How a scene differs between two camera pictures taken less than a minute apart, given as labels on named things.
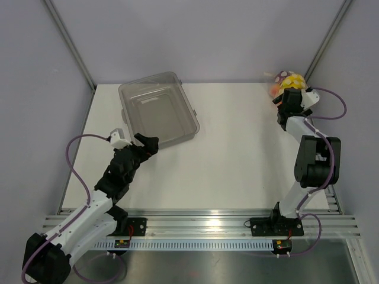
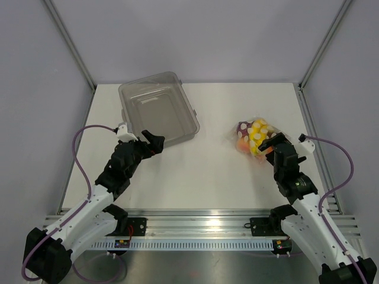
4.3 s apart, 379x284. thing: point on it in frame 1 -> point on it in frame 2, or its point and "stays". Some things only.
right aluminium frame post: [328, 36] stays
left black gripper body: [139, 155] stays
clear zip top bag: [284, 79] -> [246, 136]
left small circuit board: [122, 244] stays
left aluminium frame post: [61, 27] stays
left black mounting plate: [138, 226] stays
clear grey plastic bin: [158, 106] stays
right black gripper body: [305, 112] -> [270, 158]
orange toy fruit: [275, 90] -> [242, 145]
